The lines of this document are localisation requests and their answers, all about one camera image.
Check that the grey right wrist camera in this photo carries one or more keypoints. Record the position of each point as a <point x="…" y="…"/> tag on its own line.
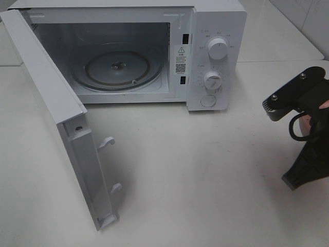
<point x="306" y="92"/>

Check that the white microwave door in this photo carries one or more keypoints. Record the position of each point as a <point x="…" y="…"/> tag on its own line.
<point x="68" y="114"/>

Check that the white microwave oven body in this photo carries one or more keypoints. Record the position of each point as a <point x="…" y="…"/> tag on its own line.
<point x="61" y="26"/>

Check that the white timer knob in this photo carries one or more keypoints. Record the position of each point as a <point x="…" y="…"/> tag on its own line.
<point x="212" y="80"/>

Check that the white warning label sticker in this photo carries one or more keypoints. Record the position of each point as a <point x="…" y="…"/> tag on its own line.
<point x="181" y="59"/>

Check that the white upper power knob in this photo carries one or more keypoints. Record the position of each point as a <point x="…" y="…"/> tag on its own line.
<point x="217" y="48"/>

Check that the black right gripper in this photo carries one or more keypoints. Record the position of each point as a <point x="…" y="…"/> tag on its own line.
<point x="312" y="162"/>

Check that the pink speckled plate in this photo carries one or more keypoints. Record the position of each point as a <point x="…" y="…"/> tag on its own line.
<point x="305" y="125"/>

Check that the white round door button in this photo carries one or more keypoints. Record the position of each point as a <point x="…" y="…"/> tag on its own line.
<point x="208" y="101"/>

